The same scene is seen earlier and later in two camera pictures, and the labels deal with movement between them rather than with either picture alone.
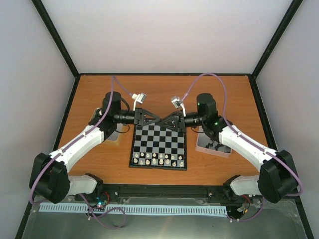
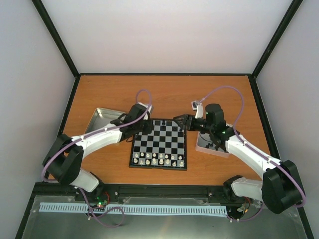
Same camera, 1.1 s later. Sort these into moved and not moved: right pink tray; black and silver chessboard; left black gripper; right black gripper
Moved: right black gripper; left black gripper
Not moved: black and silver chessboard; right pink tray
